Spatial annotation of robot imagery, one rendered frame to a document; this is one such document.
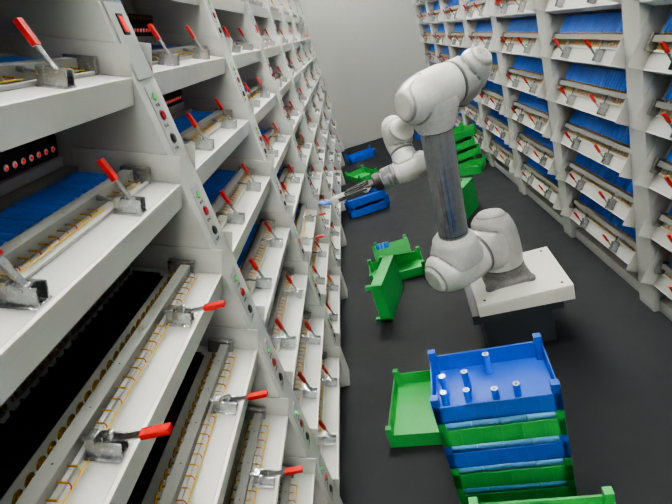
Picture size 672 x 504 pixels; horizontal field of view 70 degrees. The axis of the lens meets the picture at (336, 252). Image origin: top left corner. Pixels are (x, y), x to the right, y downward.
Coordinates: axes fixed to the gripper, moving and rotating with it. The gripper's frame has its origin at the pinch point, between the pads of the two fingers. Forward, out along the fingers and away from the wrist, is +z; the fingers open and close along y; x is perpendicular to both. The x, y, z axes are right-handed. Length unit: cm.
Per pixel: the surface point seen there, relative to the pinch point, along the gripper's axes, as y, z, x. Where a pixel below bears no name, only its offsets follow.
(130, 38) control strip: 108, 2, -72
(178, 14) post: 44, 11, -82
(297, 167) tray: -26.3, 15.6, -14.7
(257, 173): 44, 13, -32
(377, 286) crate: 4.6, 0.9, 43.6
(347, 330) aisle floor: 3, 24, 60
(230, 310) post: 113, 11, -20
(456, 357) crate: 86, -25, 31
